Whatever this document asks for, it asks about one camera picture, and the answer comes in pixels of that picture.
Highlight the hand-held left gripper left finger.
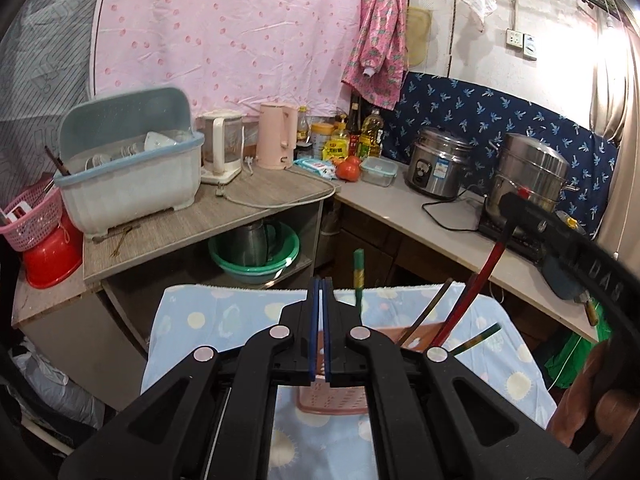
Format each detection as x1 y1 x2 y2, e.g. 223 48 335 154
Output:
59 276 323 480

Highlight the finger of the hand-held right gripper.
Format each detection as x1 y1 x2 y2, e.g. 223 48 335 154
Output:
497 191 577 257

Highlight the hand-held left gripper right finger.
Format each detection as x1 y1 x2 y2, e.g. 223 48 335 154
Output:
322 276 586 480

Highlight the pink perforated utensil basket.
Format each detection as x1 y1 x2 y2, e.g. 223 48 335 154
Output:
295 324 453 416

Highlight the green chopstick gold band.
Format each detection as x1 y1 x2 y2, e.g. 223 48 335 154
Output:
353 249 366 311

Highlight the red chopstick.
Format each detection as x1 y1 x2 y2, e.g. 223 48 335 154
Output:
430 220 511 350

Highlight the thin green chopstick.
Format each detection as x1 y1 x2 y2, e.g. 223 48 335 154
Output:
452 323 502 357

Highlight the person's right hand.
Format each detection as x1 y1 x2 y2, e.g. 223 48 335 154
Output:
547 340 640 455

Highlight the black induction cooker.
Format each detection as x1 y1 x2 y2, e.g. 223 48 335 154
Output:
477 210 551 263

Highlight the steel steamer pot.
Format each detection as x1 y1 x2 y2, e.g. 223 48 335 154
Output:
485 132 581 226

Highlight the green cloth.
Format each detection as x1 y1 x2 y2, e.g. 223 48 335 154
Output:
542 305 613 391

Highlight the green plastic basin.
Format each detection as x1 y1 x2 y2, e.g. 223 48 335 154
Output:
208 220 301 286

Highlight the light blue dotted tablecloth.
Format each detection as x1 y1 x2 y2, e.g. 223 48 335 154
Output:
141 284 558 480

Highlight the steel kettle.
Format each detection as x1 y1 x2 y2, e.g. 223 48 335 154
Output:
231 220 283 268

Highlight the silver rice cooker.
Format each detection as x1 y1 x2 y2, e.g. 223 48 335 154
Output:
404 126 473 201

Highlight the navy printed cloth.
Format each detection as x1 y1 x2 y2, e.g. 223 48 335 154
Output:
385 71 618 238

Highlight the wooden kitchen countertop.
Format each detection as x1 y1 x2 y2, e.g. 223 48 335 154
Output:
334 160 601 343

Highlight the glass container green lid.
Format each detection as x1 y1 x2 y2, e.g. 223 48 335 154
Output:
360 156 399 188

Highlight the red tomato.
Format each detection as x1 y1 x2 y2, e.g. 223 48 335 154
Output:
335 156 362 181

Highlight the blue wet wipes pack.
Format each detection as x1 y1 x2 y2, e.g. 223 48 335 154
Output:
294 157 337 181

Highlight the wooden shelf cabinet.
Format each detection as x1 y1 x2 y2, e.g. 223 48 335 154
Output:
12 165 341 411

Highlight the yellow cooking oil bottle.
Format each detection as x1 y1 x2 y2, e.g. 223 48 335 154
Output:
359 109 385 161

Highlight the yellow seasoning packet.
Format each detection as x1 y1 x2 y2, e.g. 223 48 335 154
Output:
324 132 351 163

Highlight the yellow tin can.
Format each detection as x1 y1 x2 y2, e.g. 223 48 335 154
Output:
310 122 335 161

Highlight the dark sauce bottle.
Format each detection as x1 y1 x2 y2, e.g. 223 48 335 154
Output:
350 103 362 158

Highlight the pink electric kettle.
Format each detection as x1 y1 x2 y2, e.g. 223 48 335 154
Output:
256 102 299 171

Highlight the white glass kettle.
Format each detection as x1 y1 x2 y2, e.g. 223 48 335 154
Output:
197 109 246 185

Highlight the yellow cutting board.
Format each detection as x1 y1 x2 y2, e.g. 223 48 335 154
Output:
406 6 434 68

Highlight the pink floral smock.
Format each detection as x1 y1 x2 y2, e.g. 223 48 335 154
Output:
341 0 410 111

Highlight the grey-blue dish drainer box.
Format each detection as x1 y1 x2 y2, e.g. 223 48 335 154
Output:
54 86 206 241

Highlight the grey plastic bag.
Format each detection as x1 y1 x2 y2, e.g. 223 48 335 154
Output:
10 345 106 431

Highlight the red plastic basin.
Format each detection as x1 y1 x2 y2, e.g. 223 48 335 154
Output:
21 207 85 289

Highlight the pink lattice basket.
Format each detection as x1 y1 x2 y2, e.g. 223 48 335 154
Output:
0 176 65 253

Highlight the dark brown chopstick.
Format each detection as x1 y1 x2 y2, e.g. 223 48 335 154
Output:
44 146 71 176

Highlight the pink dotted curtain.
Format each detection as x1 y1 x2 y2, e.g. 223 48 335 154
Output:
87 0 365 116

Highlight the grey striped cloth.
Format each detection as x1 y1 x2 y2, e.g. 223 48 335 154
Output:
0 0 108 201

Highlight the black power cable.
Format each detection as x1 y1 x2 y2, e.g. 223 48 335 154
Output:
421 185 488 233

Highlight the white power cable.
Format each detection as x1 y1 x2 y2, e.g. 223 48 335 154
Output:
215 157 336 208

